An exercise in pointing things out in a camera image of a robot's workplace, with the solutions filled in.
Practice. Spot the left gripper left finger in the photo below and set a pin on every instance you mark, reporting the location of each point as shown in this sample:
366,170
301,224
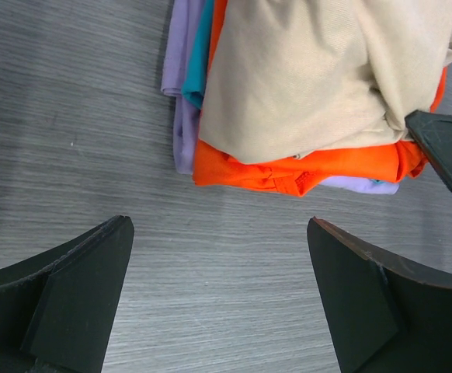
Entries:
57,308

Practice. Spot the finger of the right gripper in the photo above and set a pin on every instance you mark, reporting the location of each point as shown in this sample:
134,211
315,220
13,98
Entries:
432,132

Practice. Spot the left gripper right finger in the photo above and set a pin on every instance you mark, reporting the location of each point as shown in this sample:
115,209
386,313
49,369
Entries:
385,313

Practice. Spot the beige t shirt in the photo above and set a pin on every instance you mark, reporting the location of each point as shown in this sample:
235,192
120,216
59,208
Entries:
289,78

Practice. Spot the orange folded t shirt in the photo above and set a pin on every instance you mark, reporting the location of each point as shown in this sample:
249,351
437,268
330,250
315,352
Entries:
389,163

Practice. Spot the teal folded t shirt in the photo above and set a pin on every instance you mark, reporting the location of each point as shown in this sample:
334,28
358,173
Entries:
194,85

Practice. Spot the lavender folded t shirt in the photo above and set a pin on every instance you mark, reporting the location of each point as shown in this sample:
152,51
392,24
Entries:
182,28

